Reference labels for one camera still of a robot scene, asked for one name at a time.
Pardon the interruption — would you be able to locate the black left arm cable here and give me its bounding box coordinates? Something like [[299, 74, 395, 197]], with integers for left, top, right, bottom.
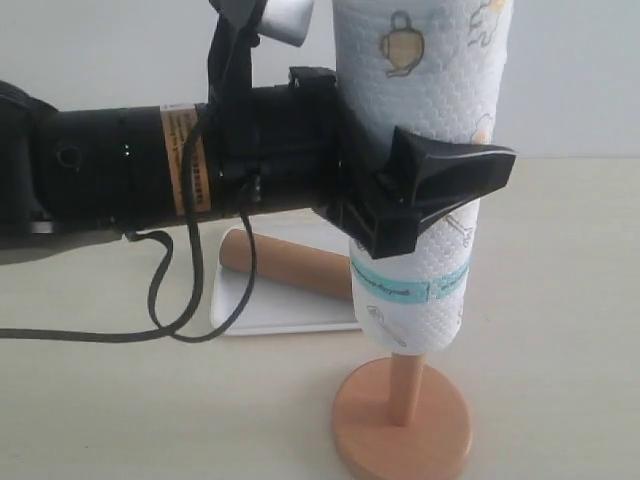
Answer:
[[0, 9, 264, 345]]

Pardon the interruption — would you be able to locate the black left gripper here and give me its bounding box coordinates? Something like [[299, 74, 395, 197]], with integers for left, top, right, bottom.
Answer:
[[252, 66, 517, 259]]

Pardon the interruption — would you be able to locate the white printed paper towel roll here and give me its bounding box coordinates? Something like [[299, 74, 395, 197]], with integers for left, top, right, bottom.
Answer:
[[333, 1, 515, 356]]

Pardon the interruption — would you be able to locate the wooden paper towel holder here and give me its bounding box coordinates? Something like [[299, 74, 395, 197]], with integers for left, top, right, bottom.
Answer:
[[331, 354, 473, 480]]

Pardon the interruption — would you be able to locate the white rectangular plastic tray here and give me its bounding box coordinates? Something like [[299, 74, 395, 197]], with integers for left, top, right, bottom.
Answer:
[[226, 218, 359, 336]]

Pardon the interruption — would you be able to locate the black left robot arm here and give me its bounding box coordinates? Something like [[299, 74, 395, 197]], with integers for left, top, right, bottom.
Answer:
[[1, 67, 516, 260]]

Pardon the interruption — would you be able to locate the brown cardboard tube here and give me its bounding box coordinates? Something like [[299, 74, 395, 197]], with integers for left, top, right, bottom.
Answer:
[[218, 229, 352, 301]]

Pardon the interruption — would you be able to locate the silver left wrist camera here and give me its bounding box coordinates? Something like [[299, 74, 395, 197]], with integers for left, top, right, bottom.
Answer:
[[208, 0, 316, 49]]

